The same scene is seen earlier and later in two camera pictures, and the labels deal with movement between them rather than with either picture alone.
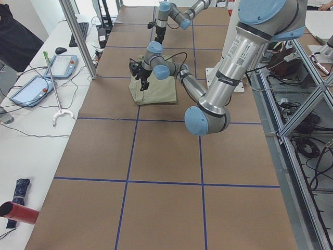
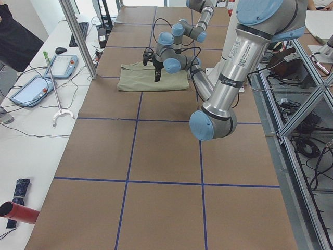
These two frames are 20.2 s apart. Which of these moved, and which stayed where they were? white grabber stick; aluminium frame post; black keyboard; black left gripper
Moved: black left gripper
Stayed: black keyboard; white grabber stick; aluminium frame post
